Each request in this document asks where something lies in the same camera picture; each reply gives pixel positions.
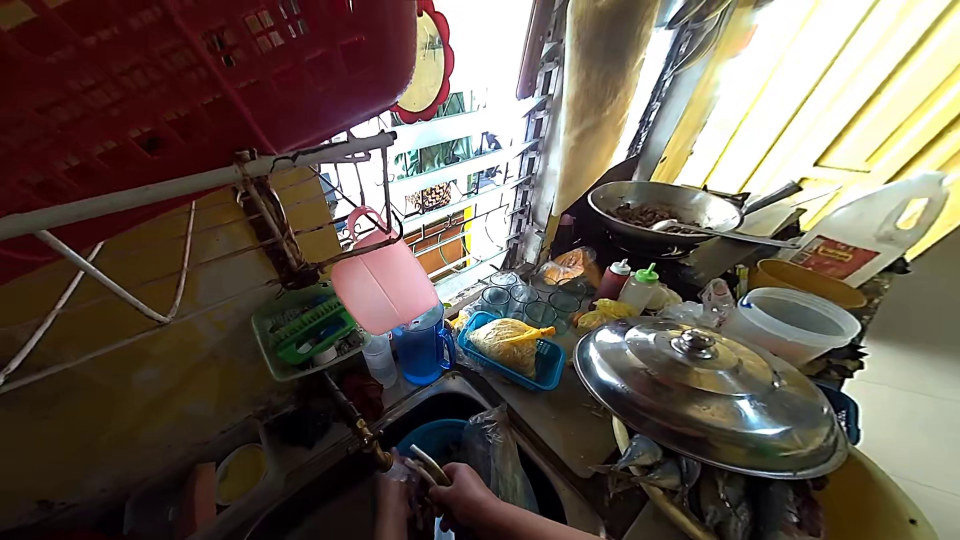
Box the yellowish curtain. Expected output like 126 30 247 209
552 0 663 219

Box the blue round basin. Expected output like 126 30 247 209
396 418 481 468

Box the large yellow basin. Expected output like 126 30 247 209
612 415 945 540

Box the yellow round sponge container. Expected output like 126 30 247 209
215 442 269 507

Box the red-rimmed flower-shaped mirror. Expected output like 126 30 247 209
390 0 456 125

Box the white jug with red label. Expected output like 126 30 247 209
789 171 951 289

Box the large silver pot lid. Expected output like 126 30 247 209
573 316 849 480

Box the dark cooked food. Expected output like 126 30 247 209
609 202 702 234

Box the red sauce squeeze bottle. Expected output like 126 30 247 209
594 258 632 304

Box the metal kitchen sink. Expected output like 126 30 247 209
243 370 606 540

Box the clear plastic cup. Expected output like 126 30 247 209
361 332 399 390

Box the group of drinking glasses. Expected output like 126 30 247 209
478 270 588 329

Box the person's right hand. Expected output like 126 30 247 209
429 462 502 534

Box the black gas stove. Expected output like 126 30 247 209
555 156 834 303

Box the yellow plastic bowl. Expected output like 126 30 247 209
750 258 869 310

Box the louvered glass window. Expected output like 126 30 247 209
318 0 565 305

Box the person's left forearm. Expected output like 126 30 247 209
373 480 411 540

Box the dark red cloth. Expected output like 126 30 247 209
339 374 386 423

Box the pink plastic cutting board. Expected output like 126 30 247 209
330 206 440 336

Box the person's left hand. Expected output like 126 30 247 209
376 451 435 535

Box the person's right forearm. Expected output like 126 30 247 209
480 498 604 540

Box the small clear plastic bag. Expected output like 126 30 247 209
699 278 736 328

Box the green-capped squeeze bottle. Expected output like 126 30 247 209
620 262 661 316

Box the yellow wooden door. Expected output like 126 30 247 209
649 0 960 262

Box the dark blue plastic basket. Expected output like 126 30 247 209
816 384 861 447

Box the light green plastic tray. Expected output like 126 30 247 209
250 283 370 382

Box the brass faucet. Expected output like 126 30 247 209
324 373 395 473

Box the yellow-tied bag of grains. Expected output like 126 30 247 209
468 318 557 380

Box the metal wok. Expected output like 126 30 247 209
587 180 802 256

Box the plastic bag with orange contents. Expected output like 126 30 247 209
540 247 602 288

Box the green plastic brush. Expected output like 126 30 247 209
274 295 358 366

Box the blue plastic pitcher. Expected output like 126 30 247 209
392 302 456 387

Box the metal cooking spatula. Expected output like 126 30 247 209
649 218 804 250

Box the red plastic basket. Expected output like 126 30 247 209
0 0 419 288

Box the yellow plastic bag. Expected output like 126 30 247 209
574 298 639 332

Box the white rusty metal rack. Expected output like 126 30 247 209
0 130 405 396

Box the pile of fish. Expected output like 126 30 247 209
594 435 829 540

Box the white translucent plastic bucket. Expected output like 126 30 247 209
720 287 862 369

